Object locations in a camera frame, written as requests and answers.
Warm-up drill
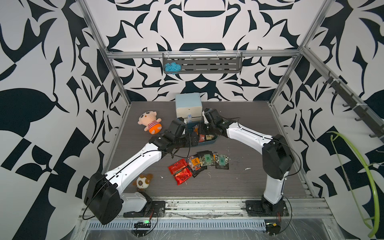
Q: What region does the lower red tea bag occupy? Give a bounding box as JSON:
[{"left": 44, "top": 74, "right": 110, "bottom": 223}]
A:
[{"left": 174, "top": 168, "right": 193, "bottom": 186}]

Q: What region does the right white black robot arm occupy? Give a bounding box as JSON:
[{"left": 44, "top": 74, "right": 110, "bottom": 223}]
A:
[{"left": 202, "top": 108, "right": 295, "bottom": 207}]

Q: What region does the pink plush doll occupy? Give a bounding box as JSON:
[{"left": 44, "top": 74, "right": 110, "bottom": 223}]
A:
[{"left": 138, "top": 111, "right": 163, "bottom": 135}]

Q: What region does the right controller board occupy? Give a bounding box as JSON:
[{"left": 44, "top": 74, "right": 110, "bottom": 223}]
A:
[{"left": 266, "top": 223, "right": 281, "bottom": 236}]

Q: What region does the orange label tea bag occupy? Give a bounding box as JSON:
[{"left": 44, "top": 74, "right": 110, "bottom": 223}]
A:
[{"left": 187, "top": 156, "right": 201, "bottom": 171}]

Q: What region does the white blue drawer cabinet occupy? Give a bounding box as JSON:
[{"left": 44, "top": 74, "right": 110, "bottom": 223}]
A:
[{"left": 175, "top": 93, "right": 203, "bottom": 123}]

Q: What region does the black tea bag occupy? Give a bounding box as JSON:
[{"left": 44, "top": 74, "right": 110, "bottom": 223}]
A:
[{"left": 192, "top": 166, "right": 208, "bottom": 178}]

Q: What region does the green label tea bag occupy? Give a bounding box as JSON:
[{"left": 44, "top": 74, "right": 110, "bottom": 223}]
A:
[
  {"left": 201, "top": 151, "right": 216, "bottom": 166},
  {"left": 215, "top": 154, "right": 230, "bottom": 170}
]

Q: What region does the grey wall shelf rack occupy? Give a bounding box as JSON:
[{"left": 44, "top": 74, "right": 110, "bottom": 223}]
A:
[{"left": 162, "top": 51, "right": 243, "bottom": 74}]

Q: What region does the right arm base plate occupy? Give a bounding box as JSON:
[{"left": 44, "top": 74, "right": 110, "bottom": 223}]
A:
[{"left": 245, "top": 199, "right": 290, "bottom": 217}]

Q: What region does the left controller board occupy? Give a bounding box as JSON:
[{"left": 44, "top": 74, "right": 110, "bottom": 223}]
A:
[{"left": 134, "top": 220, "right": 152, "bottom": 229}]

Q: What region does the green hose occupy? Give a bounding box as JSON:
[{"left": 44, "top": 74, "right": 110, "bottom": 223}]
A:
[{"left": 326, "top": 130, "right": 381, "bottom": 238}]

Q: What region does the blue scrunchie bundle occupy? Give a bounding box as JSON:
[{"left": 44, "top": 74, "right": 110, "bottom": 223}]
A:
[{"left": 164, "top": 62, "right": 182, "bottom": 74}]

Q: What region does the controller board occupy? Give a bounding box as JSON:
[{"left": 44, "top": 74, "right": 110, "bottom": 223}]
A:
[
  {"left": 134, "top": 220, "right": 152, "bottom": 229},
  {"left": 266, "top": 223, "right": 281, "bottom": 236}
]

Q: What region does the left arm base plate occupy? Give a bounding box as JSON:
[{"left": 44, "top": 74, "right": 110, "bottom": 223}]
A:
[{"left": 123, "top": 201, "right": 166, "bottom": 218}]

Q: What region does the black hook rail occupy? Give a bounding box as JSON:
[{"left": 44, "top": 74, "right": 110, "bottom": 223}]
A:
[{"left": 323, "top": 71, "right": 384, "bottom": 142}]

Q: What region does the teal plastic storage box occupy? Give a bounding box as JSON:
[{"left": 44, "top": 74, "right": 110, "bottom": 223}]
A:
[{"left": 187, "top": 121, "right": 218, "bottom": 147}]

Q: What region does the brown white plush toy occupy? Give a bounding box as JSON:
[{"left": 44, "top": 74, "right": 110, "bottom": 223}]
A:
[{"left": 133, "top": 174, "right": 154, "bottom": 192}]

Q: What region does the white cable duct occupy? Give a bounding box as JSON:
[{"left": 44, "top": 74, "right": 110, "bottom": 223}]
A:
[{"left": 88, "top": 219, "right": 266, "bottom": 231}]

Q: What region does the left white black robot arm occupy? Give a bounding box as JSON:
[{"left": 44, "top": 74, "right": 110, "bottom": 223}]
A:
[{"left": 84, "top": 118, "right": 200, "bottom": 225}]

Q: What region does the pink label tea bag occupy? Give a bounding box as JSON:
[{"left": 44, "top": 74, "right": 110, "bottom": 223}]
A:
[{"left": 199, "top": 135, "right": 206, "bottom": 143}]

